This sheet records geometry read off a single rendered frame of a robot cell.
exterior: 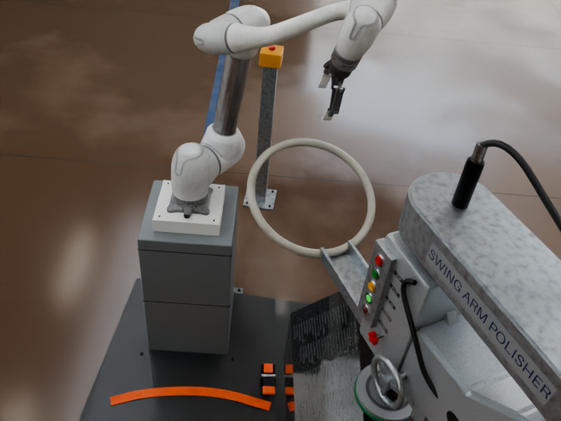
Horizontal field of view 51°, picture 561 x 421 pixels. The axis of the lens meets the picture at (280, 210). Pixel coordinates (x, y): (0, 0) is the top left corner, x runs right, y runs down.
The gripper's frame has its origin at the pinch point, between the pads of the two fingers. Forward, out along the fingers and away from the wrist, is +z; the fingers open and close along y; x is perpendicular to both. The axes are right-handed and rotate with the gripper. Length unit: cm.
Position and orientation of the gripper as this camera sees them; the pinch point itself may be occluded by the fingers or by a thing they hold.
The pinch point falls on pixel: (325, 101)
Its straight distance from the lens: 207.7
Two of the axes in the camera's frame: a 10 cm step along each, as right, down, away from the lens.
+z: -2.2, 4.4, 8.7
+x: 9.7, 0.2, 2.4
